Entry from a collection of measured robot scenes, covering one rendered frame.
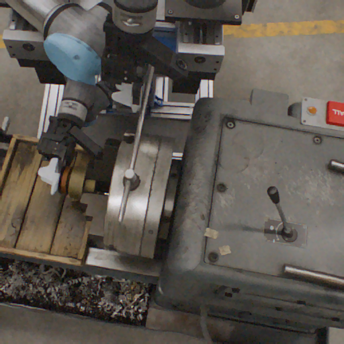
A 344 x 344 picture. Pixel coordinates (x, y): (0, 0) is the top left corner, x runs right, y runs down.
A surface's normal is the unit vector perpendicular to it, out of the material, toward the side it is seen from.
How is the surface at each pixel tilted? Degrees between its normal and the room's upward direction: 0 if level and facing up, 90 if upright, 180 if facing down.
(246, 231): 0
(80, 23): 5
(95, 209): 5
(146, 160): 11
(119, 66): 75
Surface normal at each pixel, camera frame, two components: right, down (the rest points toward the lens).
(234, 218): 0.07, -0.36
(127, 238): -0.11, 0.62
